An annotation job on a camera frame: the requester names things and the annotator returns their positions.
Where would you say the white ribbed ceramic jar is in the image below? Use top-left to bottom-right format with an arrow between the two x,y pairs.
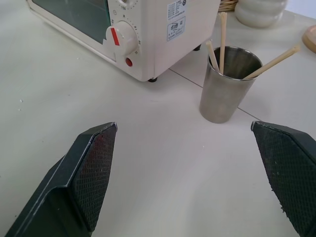
234,0 -> 288,28

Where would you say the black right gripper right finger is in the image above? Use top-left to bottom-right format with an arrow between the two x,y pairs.
250,120 -> 316,237

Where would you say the cream toaster oven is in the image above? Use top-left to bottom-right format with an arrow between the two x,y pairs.
26,0 -> 221,82

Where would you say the woven wicker basket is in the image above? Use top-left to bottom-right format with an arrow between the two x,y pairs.
219,0 -> 239,12

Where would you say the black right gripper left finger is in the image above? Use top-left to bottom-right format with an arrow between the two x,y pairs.
4,121 -> 118,237

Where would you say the stainless steel cup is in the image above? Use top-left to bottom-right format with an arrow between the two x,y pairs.
199,45 -> 264,124

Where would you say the wooden chopstick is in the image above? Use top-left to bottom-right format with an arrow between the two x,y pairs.
205,40 -> 220,73
217,11 -> 228,75
243,44 -> 301,80

